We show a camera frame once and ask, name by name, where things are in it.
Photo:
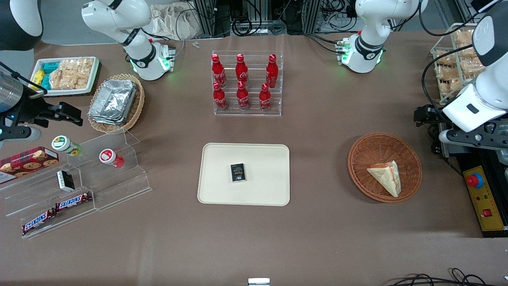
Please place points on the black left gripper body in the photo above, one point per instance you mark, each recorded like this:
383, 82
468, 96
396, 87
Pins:
431, 115

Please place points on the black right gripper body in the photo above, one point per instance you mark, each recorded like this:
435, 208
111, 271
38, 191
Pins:
28, 110

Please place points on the triangular sandwich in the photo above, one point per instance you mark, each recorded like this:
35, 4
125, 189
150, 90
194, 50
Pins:
387, 176

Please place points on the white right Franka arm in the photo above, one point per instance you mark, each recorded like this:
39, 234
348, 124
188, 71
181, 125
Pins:
119, 16

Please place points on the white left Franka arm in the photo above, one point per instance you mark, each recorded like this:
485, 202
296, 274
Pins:
369, 47

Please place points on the white rectangular snack tray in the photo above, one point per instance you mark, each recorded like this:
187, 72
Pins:
63, 92

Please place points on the brown wicker basket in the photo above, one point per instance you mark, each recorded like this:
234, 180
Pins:
369, 155

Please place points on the light oval wicker basket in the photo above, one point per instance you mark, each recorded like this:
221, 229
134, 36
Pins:
137, 107

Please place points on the beige plastic tray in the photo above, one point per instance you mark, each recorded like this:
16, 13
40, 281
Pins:
262, 159

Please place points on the green lid yogurt cup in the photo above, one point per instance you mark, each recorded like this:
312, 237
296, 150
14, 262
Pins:
63, 143

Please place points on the clear rice cracker bag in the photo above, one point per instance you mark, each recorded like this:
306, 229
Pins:
81, 71
61, 79

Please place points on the teal snack packet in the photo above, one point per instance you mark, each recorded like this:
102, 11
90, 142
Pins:
50, 67
46, 82

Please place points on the fried snack bag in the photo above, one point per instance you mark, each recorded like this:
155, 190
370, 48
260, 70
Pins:
448, 72
450, 86
471, 66
465, 36
469, 51
445, 58

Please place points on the yellow snack packet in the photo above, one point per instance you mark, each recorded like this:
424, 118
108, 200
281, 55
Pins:
37, 77

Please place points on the stack of foil trays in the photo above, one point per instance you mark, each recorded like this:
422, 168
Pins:
113, 101

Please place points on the black side appliance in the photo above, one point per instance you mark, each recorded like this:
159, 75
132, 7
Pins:
460, 159

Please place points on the red cookie box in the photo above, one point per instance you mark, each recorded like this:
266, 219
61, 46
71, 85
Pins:
27, 161

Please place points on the red lid yogurt cup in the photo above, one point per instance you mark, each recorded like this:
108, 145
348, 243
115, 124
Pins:
109, 157

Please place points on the small black white box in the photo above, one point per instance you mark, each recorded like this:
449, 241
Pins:
65, 180

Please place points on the red emergency stop button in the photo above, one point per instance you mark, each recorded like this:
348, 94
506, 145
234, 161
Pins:
474, 180

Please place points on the steel pan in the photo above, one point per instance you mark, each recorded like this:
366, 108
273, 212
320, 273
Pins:
504, 155

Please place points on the Snickers chocolate bar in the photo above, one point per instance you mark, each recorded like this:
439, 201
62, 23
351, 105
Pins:
37, 221
73, 201

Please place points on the clear acrylic stepped shelf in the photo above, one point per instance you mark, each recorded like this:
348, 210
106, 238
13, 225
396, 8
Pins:
119, 190

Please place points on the yellow control box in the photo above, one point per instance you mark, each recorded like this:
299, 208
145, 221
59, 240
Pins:
486, 202

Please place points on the beige cloth bag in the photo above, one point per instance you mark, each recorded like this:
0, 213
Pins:
174, 22

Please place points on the red cola bottle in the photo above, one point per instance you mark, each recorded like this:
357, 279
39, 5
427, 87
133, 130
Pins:
265, 100
243, 98
218, 71
219, 99
272, 73
241, 71

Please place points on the clear acrylic bottle rack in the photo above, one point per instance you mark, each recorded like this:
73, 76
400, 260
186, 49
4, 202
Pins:
254, 113

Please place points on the small black snack box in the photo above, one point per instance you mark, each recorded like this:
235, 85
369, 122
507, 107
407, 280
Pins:
238, 173

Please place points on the white silver device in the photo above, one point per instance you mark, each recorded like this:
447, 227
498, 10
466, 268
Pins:
258, 282

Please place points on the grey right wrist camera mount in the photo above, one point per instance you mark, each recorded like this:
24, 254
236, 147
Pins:
20, 134

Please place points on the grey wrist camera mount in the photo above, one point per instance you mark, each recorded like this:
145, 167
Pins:
20, 134
464, 138

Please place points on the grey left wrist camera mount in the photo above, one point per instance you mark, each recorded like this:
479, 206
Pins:
464, 138

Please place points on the aluminium equipment frame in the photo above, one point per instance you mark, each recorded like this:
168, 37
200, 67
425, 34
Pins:
208, 18

